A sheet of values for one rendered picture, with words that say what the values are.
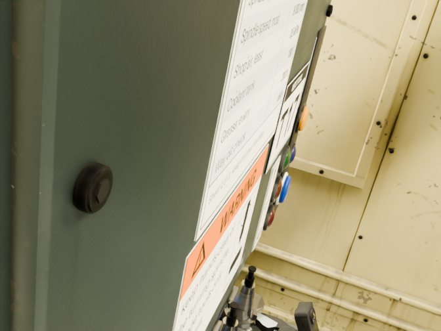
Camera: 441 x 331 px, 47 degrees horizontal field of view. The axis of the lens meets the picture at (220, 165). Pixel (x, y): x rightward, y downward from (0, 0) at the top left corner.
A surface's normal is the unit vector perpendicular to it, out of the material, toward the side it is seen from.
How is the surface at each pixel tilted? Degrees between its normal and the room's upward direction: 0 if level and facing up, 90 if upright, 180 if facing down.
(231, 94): 90
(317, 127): 90
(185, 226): 90
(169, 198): 90
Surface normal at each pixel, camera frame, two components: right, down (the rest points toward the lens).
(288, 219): -0.31, 0.36
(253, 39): 0.93, 0.29
